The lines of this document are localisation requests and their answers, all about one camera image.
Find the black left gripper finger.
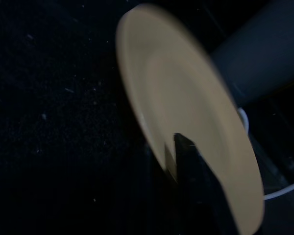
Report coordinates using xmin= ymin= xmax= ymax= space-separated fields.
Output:
xmin=173 ymin=132 xmax=236 ymax=235

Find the cream floral plate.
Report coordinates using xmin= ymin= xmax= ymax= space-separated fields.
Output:
xmin=115 ymin=3 xmax=266 ymax=235

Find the grey water filter canister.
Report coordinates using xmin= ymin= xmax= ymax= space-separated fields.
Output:
xmin=207 ymin=0 xmax=294 ymax=106

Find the white water hose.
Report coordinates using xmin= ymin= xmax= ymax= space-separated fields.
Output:
xmin=237 ymin=107 xmax=294 ymax=200

